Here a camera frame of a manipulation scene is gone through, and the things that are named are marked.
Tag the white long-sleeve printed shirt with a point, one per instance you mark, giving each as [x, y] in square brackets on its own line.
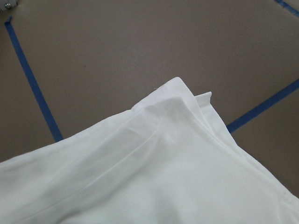
[168, 160]

